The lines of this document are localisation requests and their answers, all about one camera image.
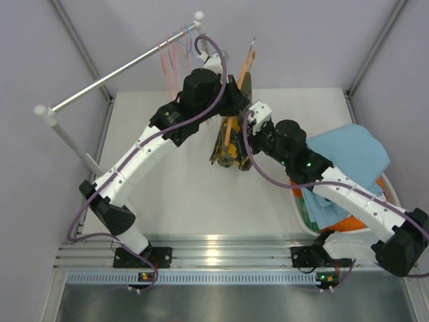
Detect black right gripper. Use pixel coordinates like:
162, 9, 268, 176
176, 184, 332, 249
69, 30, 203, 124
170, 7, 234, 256
231, 119, 292, 168

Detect pink hanger with orange trousers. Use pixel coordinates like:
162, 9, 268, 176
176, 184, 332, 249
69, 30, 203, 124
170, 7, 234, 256
176, 36, 202, 78

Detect blue wire hanger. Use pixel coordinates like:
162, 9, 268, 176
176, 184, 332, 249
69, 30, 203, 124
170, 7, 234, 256
182, 25, 193, 56

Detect light blue trousers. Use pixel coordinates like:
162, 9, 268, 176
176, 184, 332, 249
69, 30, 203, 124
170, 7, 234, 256
302, 124, 390, 229

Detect green white patterned trousers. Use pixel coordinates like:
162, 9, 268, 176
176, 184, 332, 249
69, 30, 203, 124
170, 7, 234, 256
296, 197, 320, 233

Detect orange trousers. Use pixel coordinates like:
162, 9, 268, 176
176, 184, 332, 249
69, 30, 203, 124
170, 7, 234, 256
290, 177, 386, 233

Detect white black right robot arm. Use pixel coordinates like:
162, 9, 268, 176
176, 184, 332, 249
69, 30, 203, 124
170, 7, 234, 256
243, 116, 428, 277

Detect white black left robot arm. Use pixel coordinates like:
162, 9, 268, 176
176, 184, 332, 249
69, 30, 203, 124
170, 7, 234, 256
79, 68, 251, 266

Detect white perforated plastic basket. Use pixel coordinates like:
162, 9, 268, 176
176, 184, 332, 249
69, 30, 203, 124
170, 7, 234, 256
292, 173, 401, 236

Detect silver clothes rack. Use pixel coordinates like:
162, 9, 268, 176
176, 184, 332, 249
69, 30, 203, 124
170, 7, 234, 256
34, 11, 205, 177

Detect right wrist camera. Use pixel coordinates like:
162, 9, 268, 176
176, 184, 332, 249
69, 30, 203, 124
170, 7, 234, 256
247, 101, 272, 135

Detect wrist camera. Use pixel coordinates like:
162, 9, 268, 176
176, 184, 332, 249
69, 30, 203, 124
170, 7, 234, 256
247, 101, 272, 135
198, 52, 224, 74

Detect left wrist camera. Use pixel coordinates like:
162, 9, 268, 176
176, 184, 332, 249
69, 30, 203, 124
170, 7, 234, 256
198, 52, 224, 74

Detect aluminium rail frame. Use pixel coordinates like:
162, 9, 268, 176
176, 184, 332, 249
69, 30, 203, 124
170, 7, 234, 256
54, 235, 312, 270

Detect perforated cable duct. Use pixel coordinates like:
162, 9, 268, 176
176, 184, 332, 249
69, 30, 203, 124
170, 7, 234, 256
66, 270, 339, 286

